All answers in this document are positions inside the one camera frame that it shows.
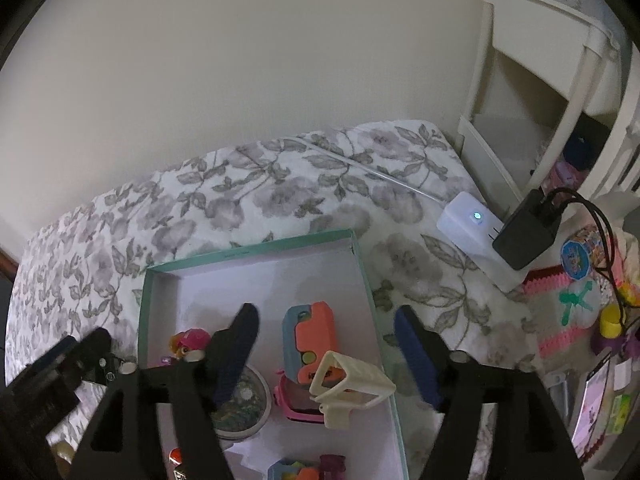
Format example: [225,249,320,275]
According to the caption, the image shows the cream hair claw clip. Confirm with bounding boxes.
[308,350,397,431]

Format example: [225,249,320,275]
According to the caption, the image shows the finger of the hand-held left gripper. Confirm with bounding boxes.
[79,327,127,387]

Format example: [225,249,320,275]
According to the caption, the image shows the grey floral blanket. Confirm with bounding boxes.
[5,120,546,480]

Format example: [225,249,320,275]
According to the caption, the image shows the black cable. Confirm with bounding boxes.
[544,187,632,333]

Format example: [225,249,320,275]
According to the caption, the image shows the black charger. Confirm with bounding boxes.
[492,188,563,272]

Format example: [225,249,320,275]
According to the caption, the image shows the pink dog figurine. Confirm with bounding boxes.
[160,328,212,367]

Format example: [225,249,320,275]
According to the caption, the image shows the teal cardboard box lid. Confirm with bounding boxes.
[136,228,410,480]

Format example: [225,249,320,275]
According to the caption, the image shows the green plastic toy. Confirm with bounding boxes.
[557,280,601,329]

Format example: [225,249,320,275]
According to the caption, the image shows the white wooden shelf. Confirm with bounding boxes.
[457,0,640,221]

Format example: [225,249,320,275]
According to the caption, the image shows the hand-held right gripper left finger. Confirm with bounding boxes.
[67,302,261,480]

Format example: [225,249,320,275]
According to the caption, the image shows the white power strip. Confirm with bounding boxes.
[436,191,531,293]

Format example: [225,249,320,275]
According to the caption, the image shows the pink crochet mat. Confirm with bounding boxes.
[522,262,632,378]

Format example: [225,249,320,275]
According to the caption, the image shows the pink smartwatch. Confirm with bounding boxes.
[274,369,328,423]

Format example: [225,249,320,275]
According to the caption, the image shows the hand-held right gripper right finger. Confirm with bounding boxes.
[394,305,586,480]

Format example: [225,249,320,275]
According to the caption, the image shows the round metal tin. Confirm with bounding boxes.
[210,362,273,442]

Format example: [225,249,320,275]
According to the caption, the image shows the yellow plastic toy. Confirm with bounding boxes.
[597,305,626,341]

